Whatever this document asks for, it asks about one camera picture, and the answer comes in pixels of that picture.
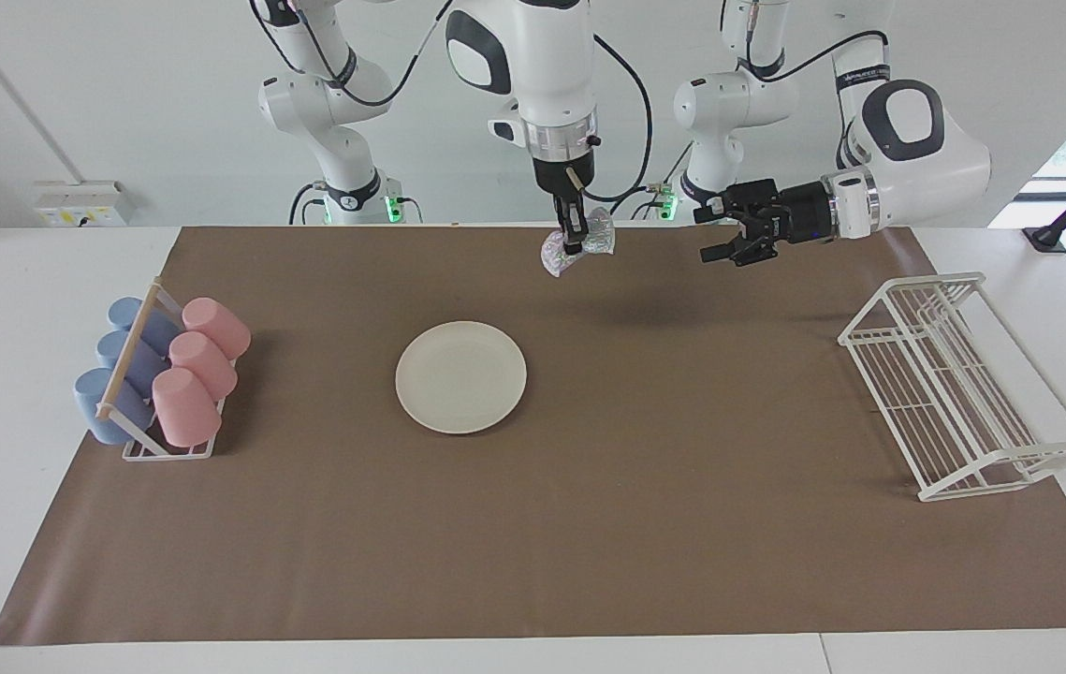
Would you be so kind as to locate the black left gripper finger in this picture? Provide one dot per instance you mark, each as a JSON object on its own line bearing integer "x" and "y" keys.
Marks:
{"x": 710, "y": 212}
{"x": 722, "y": 251}

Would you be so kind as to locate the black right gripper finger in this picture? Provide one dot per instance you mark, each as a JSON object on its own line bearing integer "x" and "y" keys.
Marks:
{"x": 566, "y": 225}
{"x": 581, "y": 220}

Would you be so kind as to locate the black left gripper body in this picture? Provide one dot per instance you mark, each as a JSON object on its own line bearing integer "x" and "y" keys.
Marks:
{"x": 776, "y": 220}

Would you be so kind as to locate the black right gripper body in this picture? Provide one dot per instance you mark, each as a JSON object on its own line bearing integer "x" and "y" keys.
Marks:
{"x": 562, "y": 178}

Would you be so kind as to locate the clear plastic wrapper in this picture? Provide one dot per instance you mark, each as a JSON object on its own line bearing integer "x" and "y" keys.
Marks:
{"x": 600, "y": 234}

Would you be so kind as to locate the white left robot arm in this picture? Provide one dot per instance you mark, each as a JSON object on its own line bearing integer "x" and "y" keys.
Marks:
{"x": 926, "y": 159}

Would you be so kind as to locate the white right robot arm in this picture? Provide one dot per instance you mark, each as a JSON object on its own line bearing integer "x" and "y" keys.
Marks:
{"x": 542, "y": 65}

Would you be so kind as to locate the cream round plate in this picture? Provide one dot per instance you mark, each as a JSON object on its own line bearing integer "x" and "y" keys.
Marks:
{"x": 460, "y": 377}

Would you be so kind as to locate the brown table mat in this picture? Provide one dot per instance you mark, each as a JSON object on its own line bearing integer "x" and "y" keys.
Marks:
{"x": 635, "y": 515}

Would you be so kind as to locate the pink plastic cup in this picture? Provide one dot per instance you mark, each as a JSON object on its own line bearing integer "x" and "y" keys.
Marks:
{"x": 186, "y": 407}
{"x": 214, "y": 326}
{"x": 203, "y": 365}

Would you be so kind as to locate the blue plastic cup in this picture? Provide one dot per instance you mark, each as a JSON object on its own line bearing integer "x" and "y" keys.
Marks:
{"x": 93, "y": 398}
{"x": 125, "y": 314}
{"x": 111, "y": 348}

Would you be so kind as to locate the white cup holder rack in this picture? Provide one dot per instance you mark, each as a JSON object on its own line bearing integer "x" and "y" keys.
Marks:
{"x": 129, "y": 351}

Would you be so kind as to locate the white wall socket box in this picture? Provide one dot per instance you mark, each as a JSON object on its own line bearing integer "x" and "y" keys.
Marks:
{"x": 83, "y": 204}

